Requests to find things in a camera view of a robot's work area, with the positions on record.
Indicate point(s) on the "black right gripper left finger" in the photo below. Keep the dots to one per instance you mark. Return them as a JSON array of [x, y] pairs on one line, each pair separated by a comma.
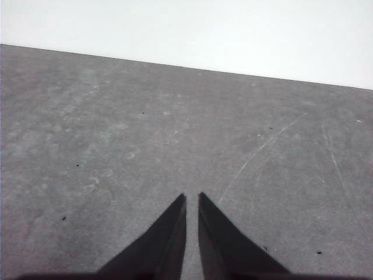
[[160, 251]]

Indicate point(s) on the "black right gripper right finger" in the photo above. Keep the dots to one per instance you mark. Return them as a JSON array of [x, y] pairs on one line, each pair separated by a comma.
[[224, 251]]

